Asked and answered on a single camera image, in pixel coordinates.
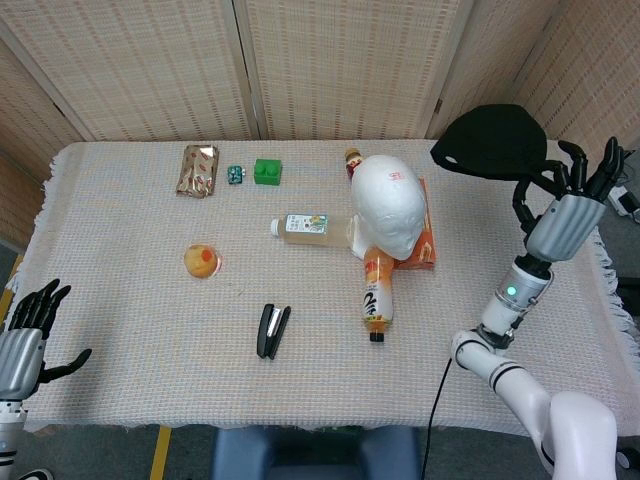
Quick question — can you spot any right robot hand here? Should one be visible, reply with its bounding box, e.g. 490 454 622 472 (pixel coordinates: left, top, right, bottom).
510 136 626 262

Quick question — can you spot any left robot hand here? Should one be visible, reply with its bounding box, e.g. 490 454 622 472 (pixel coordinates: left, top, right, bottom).
0 278 93 402

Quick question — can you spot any black baseball cap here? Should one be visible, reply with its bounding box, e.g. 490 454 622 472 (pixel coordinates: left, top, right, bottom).
429 103 549 182

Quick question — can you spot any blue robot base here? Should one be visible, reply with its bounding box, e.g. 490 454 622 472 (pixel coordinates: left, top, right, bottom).
212 424 422 480

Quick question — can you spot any white foam mannequin head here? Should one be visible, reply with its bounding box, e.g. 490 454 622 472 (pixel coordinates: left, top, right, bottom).
350 154 428 262

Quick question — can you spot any white power strip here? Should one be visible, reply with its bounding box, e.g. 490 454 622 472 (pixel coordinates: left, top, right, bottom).
605 174 640 223

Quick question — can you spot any orange snack box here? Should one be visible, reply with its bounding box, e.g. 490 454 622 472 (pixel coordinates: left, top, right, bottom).
392 175 439 272

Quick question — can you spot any yellow floor tape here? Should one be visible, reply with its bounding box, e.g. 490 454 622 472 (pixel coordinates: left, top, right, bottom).
148 424 173 480

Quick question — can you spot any orange juice bottle black cap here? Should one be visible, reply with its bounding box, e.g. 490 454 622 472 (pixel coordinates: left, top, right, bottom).
362 245 397 344

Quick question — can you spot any small brown figurine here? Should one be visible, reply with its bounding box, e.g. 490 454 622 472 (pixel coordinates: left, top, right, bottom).
343 147 365 180

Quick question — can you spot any brown foil snack packet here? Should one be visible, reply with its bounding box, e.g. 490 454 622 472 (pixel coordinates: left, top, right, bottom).
174 144 221 199

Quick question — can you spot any clear tea bottle white cap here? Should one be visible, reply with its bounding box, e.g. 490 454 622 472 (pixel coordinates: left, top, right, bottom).
270 213 363 251

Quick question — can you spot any black stapler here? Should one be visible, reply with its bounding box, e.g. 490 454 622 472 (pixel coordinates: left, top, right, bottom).
256 303 292 361

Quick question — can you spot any folding woven screen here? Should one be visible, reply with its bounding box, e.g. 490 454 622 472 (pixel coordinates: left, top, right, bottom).
0 0 640 249

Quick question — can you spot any white woven tablecloth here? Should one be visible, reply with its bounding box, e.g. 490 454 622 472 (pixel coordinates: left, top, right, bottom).
5 139 632 440

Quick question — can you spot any green toy block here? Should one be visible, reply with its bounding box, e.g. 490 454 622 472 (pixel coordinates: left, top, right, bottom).
253 158 284 187

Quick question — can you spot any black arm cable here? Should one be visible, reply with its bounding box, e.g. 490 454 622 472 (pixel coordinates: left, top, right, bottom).
420 357 454 480

